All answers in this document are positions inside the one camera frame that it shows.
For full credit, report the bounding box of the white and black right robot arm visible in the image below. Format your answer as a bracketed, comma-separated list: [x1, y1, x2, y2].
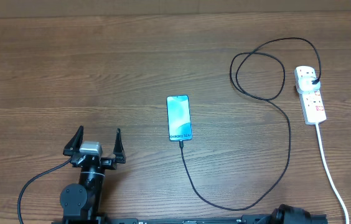
[269, 204, 312, 224]

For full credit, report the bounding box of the white charger plug adapter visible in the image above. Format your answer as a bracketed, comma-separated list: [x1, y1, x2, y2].
[296, 75, 321, 94]

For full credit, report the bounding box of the black charger cable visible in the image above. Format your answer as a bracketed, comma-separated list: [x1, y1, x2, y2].
[179, 37, 322, 212]

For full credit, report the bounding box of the white power strip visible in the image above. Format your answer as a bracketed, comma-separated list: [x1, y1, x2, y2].
[294, 66, 327, 125]

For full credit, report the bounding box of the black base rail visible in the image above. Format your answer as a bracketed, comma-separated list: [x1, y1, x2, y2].
[50, 214, 329, 224]

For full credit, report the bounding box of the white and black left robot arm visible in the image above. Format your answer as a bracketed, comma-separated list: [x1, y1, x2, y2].
[17, 126, 126, 223]

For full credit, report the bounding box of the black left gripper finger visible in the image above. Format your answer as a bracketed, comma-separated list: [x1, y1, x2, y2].
[63, 126, 83, 156]
[113, 128, 126, 164]

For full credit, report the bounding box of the white power strip cord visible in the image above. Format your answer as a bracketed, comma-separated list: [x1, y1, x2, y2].
[314, 123, 350, 224]

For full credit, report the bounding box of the blue Samsung Galaxy smartphone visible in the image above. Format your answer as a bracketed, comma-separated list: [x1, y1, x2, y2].
[166, 95, 193, 141]

